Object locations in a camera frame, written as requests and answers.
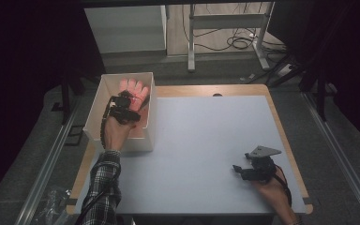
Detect left hand-held gripper black cable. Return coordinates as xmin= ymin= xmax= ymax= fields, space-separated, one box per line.
xmin=75 ymin=95 xmax=115 ymax=224

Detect white cabinet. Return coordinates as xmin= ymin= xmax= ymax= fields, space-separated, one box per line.
xmin=84 ymin=5 xmax=168 ymax=54

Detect hand-held gripper black cable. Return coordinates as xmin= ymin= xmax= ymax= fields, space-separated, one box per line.
xmin=75 ymin=95 xmax=115 ymax=224
xmin=272 ymin=164 xmax=293 ymax=208

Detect aluminium rail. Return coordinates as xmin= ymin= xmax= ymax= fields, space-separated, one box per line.
xmin=302 ymin=91 xmax=360 ymax=225
xmin=14 ymin=93 xmax=87 ymax=225

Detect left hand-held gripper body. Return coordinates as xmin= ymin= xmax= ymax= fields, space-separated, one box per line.
xmin=106 ymin=89 xmax=135 ymax=126

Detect pink glove with red print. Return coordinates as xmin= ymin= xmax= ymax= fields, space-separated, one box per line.
xmin=118 ymin=77 xmax=151 ymax=113

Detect white metal desk frame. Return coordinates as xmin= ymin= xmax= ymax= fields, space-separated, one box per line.
xmin=187 ymin=2 xmax=277 ymax=73

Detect right hand-held gripper black cable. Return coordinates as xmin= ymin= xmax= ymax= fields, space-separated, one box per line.
xmin=272 ymin=164 xmax=293 ymax=208

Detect black metal stand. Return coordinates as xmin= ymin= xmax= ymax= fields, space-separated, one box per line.
xmin=59 ymin=73 xmax=87 ymax=126
xmin=298 ymin=54 xmax=330 ymax=122

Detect black floor bracket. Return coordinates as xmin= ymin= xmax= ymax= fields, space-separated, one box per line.
xmin=64 ymin=124 xmax=85 ymax=147

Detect black floor cables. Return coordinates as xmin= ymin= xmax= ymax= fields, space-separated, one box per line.
xmin=181 ymin=3 xmax=287 ymax=54

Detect clear plastic bag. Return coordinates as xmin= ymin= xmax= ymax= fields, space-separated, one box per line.
xmin=37 ymin=185 xmax=73 ymax=225

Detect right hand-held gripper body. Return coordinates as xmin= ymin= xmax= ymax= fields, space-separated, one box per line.
xmin=244 ymin=145 xmax=283 ymax=183

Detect person's right hand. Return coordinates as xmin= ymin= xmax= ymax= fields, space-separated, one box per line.
xmin=251 ymin=172 xmax=296 ymax=218

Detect white power strip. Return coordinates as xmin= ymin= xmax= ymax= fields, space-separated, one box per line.
xmin=276 ymin=63 xmax=295 ymax=78

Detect white cardboard box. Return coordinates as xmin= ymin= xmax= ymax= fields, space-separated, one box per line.
xmin=82 ymin=72 xmax=158 ymax=154

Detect pale blue table mat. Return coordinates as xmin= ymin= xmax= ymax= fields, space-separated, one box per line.
xmin=73 ymin=95 xmax=308 ymax=216

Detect person's left hand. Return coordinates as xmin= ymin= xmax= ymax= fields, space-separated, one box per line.
xmin=103 ymin=115 xmax=138 ymax=153

